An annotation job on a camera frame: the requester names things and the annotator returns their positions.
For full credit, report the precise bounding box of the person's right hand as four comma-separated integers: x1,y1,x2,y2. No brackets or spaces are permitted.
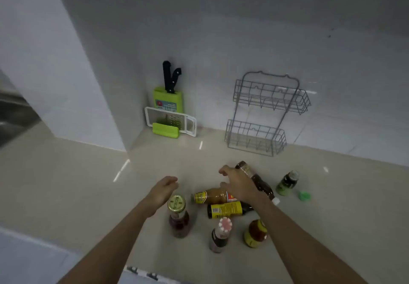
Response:
218,165,266,205

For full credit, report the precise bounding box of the person's left hand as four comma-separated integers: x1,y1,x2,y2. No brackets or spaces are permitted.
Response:
140,175,179,219

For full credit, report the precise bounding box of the dark sauce bottle white cap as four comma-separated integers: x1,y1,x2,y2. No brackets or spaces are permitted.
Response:
235,161,281,206

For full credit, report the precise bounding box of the yellow label soy sauce bottle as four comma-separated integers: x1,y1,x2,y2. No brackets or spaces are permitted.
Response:
207,201,256,220

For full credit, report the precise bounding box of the tall light brown sauce bottle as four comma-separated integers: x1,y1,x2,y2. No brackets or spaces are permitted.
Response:
191,188,239,205

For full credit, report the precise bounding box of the gold lid red sauce bottle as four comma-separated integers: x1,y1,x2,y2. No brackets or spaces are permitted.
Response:
167,194,190,239

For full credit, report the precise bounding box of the small green label bottle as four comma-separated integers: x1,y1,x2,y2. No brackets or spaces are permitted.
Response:
276,170,300,197

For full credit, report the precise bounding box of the orange chili sauce bottle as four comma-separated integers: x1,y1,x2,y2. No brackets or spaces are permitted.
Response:
243,218,268,249

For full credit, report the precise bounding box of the oyster sauce bottle red-white cap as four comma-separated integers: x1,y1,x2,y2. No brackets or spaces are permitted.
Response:
209,216,233,254

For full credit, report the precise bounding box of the grey wire two-tier rack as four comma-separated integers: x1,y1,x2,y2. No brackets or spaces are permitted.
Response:
224,71,312,157

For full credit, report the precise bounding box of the person's left forearm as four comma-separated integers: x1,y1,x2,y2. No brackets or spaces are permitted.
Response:
57,202,157,284

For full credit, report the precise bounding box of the person's right forearm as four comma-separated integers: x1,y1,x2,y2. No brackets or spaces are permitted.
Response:
252,194,368,284

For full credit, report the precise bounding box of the green grater container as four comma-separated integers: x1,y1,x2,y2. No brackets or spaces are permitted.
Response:
152,122,180,139

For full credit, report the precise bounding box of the white framed metal grater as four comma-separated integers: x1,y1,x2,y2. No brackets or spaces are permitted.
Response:
144,106,197,138

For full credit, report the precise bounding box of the green knife block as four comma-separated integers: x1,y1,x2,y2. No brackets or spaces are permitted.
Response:
152,86,184,114

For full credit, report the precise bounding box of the grey metal sink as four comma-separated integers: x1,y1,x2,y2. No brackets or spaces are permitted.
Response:
0,69,42,149

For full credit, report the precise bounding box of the small black-handled knife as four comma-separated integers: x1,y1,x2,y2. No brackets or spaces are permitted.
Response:
167,67,182,95

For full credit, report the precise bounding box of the large black-handled knife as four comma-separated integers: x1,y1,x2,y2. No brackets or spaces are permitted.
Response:
162,60,172,93

